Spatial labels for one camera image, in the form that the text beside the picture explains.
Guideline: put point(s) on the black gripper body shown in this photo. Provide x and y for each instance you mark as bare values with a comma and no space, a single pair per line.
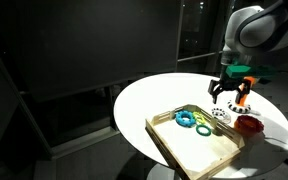
229,85

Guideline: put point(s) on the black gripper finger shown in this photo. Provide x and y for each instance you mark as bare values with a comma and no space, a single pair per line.
244,91
214,96

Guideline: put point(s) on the grey Franka robot arm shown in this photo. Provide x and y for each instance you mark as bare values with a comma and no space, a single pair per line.
267,30

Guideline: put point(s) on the wooden slotted tray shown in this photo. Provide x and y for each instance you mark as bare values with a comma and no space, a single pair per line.
194,146

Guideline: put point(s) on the orange peg with white base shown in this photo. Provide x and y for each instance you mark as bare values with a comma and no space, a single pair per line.
249,81

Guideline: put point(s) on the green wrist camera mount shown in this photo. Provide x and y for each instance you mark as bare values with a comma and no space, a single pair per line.
247,71

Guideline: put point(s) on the grey window frame post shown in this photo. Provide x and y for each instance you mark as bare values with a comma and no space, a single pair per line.
180,36

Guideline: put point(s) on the white table pedestal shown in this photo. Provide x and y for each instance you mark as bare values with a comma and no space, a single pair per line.
160,173

